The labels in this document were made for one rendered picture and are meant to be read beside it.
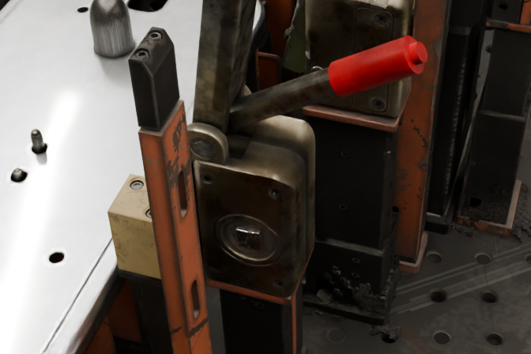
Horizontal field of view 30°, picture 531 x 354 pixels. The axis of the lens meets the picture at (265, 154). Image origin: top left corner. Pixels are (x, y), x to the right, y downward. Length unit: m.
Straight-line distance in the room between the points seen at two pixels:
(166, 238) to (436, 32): 0.36
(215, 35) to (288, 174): 0.11
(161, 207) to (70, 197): 0.17
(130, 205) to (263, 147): 0.10
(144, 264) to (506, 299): 0.50
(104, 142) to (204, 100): 0.14
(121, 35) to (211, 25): 0.23
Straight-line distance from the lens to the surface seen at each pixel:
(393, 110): 0.78
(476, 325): 0.99
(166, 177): 0.50
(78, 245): 0.65
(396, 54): 0.55
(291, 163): 0.62
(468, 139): 1.14
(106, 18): 0.78
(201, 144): 0.61
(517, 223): 1.08
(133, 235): 0.58
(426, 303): 1.00
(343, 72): 0.56
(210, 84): 0.59
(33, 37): 0.83
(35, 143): 0.72
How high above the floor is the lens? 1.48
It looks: 43 degrees down
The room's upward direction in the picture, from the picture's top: 2 degrees counter-clockwise
